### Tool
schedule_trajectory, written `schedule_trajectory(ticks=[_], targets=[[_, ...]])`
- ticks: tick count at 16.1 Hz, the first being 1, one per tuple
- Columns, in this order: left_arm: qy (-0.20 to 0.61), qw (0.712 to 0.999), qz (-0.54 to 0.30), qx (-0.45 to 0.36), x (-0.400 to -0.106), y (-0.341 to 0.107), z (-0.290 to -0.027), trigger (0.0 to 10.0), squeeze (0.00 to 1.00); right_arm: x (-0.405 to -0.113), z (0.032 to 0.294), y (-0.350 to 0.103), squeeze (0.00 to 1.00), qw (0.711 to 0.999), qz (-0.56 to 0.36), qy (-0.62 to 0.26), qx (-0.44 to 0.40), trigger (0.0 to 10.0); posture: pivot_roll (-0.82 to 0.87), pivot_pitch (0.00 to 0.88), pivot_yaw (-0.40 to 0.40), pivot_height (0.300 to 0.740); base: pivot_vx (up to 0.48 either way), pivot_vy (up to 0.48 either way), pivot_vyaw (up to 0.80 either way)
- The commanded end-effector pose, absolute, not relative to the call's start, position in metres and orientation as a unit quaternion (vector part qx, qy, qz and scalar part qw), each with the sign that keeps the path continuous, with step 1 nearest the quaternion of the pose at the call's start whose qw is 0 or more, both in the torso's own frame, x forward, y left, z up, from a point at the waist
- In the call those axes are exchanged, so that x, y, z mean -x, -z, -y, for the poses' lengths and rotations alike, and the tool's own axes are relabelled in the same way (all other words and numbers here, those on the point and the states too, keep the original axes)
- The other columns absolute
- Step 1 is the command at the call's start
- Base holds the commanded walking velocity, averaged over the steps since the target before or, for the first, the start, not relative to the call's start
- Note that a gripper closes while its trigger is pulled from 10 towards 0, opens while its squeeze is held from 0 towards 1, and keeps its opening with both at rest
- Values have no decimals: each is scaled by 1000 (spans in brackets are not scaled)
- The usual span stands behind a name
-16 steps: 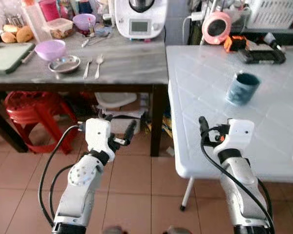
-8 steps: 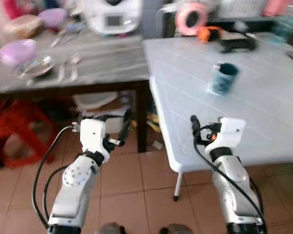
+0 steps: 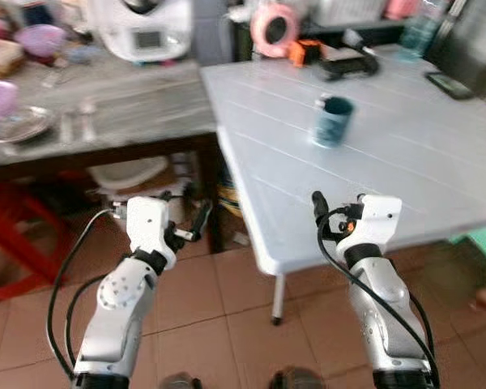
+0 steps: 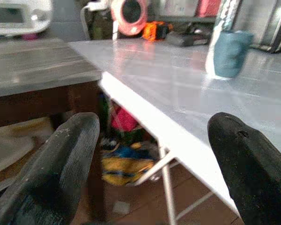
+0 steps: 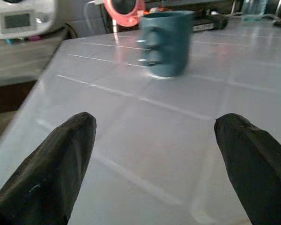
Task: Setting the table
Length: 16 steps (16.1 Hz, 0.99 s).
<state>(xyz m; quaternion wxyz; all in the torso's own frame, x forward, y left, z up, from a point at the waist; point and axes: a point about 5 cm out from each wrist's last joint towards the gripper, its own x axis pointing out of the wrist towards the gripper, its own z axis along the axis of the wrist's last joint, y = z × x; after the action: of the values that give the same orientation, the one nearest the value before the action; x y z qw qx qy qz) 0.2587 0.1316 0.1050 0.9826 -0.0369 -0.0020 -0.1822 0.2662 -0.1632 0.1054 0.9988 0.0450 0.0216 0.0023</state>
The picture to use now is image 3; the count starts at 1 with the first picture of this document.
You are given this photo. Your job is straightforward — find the small purple bowl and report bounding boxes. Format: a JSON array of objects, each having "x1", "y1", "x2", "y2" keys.
[{"x1": 14, "y1": 24, "x2": 68, "y2": 59}]

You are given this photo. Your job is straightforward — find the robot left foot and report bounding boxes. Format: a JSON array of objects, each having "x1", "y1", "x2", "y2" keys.
[{"x1": 160, "y1": 373, "x2": 203, "y2": 389}]

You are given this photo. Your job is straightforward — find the white plastic table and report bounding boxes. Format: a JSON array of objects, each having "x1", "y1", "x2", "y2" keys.
[{"x1": 201, "y1": 45, "x2": 486, "y2": 327}]

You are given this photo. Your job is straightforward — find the white plastic basket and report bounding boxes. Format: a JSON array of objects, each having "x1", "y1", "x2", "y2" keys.
[{"x1": 308, "y1": 0, "x2": 390, "y2": 27}]

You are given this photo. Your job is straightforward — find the clear plastic water bottle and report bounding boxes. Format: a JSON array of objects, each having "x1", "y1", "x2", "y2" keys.
[{"x1": 401, "y1": 12, "x2": 438, "y2": 59}]

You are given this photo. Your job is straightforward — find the orange and black device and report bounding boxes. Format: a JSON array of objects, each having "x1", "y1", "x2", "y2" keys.
[{"x1": 289, "y1": 39, "x2": 321, "y2": 67}]

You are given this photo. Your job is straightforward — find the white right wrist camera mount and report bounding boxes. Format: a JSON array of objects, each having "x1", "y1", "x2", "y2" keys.
[{"x1": 352, "y1": 194, "x2": 403, "y2": 244}]

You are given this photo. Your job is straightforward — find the dark blue mug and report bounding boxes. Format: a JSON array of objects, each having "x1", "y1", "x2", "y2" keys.
[{"x1": 310, "y1": 95, "x2": 356, "y2": 149}]

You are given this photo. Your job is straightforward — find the pink round appliance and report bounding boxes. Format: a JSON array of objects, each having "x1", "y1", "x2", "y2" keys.
[{"x1": 251, "y1": 2, "x2": 301, "y2": 59}]

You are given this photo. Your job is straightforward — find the white plastic bin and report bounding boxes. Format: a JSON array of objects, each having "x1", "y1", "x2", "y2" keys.
[{"x1": 87, "y1": 156, "x2": 175, "y2": 203}]

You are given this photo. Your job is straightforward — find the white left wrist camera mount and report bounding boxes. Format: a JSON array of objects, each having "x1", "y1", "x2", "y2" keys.
[{"x1": 126, "y1": 197, "x2": 177, "y2": 257}]

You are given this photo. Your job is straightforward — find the black handheld controller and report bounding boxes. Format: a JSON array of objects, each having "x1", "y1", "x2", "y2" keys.
[{"x1": 318, "y1": 45, "x2": 382, "y2": 82}]

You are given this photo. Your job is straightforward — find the large purple plastic bowl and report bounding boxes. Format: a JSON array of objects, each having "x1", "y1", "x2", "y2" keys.
[{"x1": 0, "y1": 79, "x2": 19, "y2": 126}]

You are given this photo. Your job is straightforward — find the black smartphone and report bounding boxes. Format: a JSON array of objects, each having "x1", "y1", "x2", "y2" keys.
[{"x1": 425, "y1": 71, "x2": 475, "y2": 100}]

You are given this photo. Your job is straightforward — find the white kitchen machine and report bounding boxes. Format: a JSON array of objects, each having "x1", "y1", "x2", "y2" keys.
[{"x1": 85, "y1": 0, "x2": 194, "y2": 64}]

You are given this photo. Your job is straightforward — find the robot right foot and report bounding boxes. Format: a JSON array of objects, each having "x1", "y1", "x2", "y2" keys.
[{"x1": 269, "y1": 366, "x2": 329, "y2": 389}]

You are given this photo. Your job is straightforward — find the pink plastic basket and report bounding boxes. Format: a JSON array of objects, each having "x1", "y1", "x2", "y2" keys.
[{"x1": 385, "y1": 0, "x2": 426, "y2": 21}]

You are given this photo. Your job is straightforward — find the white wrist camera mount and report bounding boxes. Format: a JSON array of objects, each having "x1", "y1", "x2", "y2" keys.
[
  {"x1": 126, "y1": 197, "x2": 177, "y2": 257},
  {"x1": 352, "y1": 194, "x2": 403, "y2": 244}
]

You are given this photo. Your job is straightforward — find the clear plastic food container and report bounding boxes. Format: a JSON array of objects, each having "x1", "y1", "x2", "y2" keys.
[{"x1": 0, "y1": 38, "x2": 25, "y2": 79}]

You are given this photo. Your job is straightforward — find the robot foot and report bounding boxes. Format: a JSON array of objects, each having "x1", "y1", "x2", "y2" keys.
[
  {"x1": 160, "y1": 373, "x2": 203, "y2": 389},
  {"x1": 269, "y1": 366, "x2": 329, "y2": 389}
]

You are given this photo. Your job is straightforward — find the grey wooden table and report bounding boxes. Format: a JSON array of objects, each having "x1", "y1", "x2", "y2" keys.
[{"x1": 0, "y1": 53, "x2": 224, "y2": 256}]

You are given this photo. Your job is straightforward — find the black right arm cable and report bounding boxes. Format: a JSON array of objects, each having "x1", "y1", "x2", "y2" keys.
[{"x1": 316, "y1": 207, "x2": 440, "y2": 387}]

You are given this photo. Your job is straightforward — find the red plastic stool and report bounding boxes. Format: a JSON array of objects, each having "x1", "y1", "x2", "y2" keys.
[{"x1": 0, "y1": 182, "x2": 74, "y2": 302}]

